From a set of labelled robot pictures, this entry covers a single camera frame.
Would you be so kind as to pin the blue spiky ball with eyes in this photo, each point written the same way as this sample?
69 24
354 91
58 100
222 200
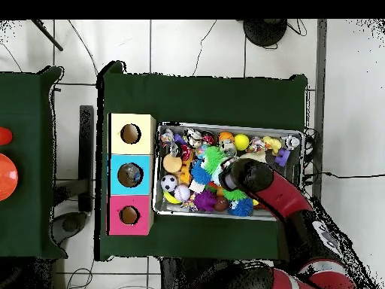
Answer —
200 176

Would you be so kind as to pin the plain blue spiky ball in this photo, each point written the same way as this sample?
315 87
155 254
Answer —
242 208

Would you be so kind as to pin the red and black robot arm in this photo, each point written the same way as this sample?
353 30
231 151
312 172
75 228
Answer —
283 192

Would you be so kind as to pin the shallow clear mesh bin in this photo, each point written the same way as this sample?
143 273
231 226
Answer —
180 215

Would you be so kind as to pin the wooden box with three holes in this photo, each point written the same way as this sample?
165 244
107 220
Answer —
131 180

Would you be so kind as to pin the light green spiky ball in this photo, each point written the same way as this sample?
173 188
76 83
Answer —
214 158

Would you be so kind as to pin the small soccer ball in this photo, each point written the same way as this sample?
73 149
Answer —
169 183

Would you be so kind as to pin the white baseball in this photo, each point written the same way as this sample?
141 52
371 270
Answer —
182 192

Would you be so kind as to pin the small orange basketball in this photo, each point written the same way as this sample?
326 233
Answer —
226 137

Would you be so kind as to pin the purple spiky toy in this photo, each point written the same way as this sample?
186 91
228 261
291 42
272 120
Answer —
206 200

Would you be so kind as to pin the yellow toy banana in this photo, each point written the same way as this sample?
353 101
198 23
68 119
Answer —
171 198

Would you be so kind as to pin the yellow smiley ball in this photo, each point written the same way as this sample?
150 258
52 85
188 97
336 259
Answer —
242 142

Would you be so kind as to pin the small brown football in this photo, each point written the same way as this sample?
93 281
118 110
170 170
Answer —
221 203

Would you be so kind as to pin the small yellow rubber duck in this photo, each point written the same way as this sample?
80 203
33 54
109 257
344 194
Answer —
272 144

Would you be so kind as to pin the black upright panel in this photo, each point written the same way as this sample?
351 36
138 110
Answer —
86 156

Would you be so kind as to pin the grey round floor base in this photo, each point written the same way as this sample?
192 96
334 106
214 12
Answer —
71 224

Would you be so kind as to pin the black round stand base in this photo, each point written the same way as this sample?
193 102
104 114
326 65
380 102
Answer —
264 31

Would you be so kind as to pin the dark green side table cloth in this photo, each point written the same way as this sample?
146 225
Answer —
30 229

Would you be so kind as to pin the orange disc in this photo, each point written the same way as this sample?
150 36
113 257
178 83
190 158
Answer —
7 177

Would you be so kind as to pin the small red object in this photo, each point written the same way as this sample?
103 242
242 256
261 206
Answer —
4 136

